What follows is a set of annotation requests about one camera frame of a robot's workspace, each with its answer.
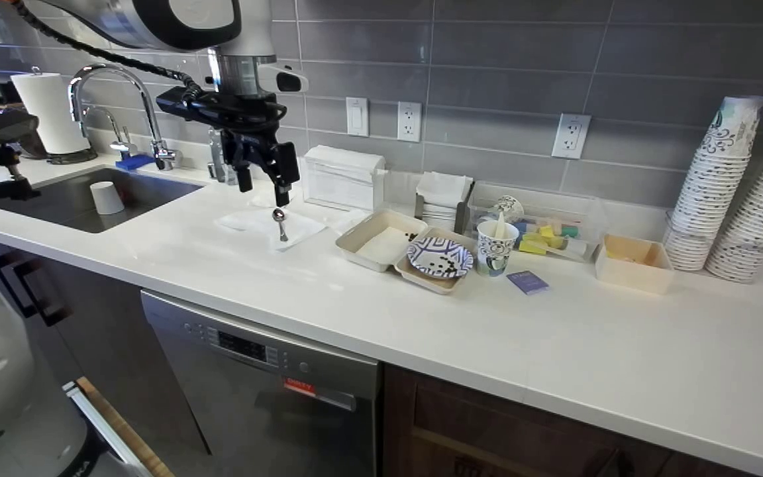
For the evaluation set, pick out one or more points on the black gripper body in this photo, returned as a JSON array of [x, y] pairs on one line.
[[245, 129]]

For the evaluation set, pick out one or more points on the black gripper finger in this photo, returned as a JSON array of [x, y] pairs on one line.
[[281, 193], [245, 177]]

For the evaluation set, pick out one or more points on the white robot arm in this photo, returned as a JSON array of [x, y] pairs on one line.
[[241, 96]]

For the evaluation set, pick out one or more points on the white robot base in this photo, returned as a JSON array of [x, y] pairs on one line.
[[40, 434]]

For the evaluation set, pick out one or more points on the silver spoon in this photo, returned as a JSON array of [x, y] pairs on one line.
[[280, 217]]

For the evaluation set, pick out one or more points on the white cup in sink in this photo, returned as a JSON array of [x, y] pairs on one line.
[[105, 198]]

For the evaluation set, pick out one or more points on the patterned coffee cup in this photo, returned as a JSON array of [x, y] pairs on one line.
[[491, 251]]

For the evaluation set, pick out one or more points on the clear soap bottle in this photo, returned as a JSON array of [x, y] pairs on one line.
[[219, 168]]

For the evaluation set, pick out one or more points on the large white napkin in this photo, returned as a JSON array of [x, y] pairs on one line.
[[260, 222]]

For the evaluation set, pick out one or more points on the clear napkin holder with napkins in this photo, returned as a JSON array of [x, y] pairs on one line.
[[339, 179]]

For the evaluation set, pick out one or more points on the chrome kitchen faucet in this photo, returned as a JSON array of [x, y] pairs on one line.
[[109, 85]]

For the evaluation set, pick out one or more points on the blue sponge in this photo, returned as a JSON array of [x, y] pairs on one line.
[[134, 162]]

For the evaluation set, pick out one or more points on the beige takeout tray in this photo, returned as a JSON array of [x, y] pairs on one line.
[[383, 239]]

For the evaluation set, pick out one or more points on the metal napkin dispenser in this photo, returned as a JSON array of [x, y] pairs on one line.
[[437, 198]]

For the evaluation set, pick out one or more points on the blue patterned bowl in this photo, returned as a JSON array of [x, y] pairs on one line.
[[441, 258]]

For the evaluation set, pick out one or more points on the stainless sink basin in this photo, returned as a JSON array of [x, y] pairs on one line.
[[70, 203]]

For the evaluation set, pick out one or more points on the paper towel roll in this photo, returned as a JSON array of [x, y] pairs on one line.
[[42, 96]]

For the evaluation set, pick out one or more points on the stainless dishwasher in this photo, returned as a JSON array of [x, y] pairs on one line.
[[268, 405]]

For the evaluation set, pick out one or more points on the purple packet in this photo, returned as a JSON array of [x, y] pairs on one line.
[[529, 283]]

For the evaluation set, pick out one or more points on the dark wood cabinet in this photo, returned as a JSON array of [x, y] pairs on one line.
[[444, 430]]

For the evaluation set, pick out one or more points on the clear box of sweetener packets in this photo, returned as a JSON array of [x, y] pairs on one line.
[[543, 235]]

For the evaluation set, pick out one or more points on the small beige cardboard box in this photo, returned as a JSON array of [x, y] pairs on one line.
[[633, 263]]

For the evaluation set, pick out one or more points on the left stack of paper cups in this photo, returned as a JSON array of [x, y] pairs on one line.
[[711, 183]]

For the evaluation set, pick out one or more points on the white light switch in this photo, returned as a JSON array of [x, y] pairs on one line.
[[355, 116]]

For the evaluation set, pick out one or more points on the white wall outlet middle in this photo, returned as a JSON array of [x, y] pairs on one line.
[[409, 121]]

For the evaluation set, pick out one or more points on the white wall outlet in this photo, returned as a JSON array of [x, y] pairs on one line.
[[409, 121], [570, 137]]

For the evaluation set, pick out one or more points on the black camera on stand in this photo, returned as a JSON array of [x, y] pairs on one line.
[[13, 125]]

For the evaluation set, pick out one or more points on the white wall outlet right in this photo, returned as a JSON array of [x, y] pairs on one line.
[[570, 137]]

